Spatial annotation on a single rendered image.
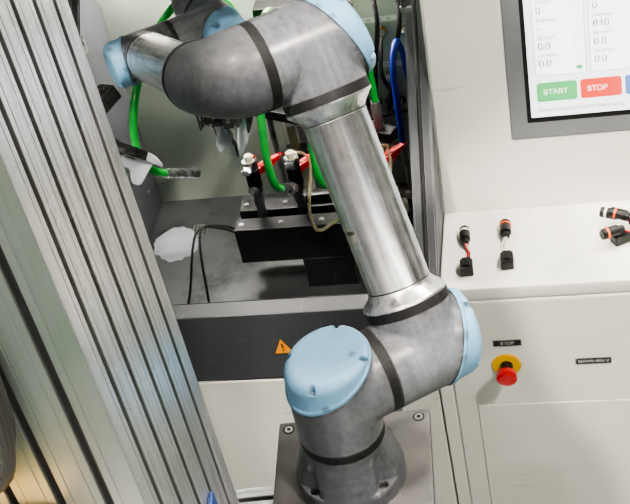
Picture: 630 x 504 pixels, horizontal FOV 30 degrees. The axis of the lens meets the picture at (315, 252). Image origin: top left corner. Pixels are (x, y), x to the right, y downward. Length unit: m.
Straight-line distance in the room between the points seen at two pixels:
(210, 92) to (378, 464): 0.54
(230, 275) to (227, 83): 0.99
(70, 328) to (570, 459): 1.46
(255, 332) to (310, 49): 0.78
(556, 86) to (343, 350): 0.77
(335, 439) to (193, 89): 0.48
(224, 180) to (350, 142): 1.13
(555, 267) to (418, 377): 0.57
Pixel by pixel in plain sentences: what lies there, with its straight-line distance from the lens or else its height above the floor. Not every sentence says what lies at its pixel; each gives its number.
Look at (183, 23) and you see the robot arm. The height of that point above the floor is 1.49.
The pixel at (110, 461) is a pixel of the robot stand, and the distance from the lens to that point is 1.09.
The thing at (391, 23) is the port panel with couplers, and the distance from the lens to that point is 2.32.
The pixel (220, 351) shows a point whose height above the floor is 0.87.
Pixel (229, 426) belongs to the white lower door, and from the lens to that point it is 2.29.
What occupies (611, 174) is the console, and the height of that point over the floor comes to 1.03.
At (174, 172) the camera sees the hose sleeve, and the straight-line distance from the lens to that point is 2.12.
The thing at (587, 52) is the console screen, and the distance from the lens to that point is 2.06.
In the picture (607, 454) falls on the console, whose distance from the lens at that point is 2.28.
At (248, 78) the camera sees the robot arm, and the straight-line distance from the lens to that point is 1.43.
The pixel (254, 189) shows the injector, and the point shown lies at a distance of 2.19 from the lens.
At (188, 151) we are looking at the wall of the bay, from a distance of 2.55.
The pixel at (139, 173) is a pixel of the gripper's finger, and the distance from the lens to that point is 2.02.
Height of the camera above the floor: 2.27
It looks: 37 degrees down
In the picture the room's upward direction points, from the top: 13 degrees counter-clockwise
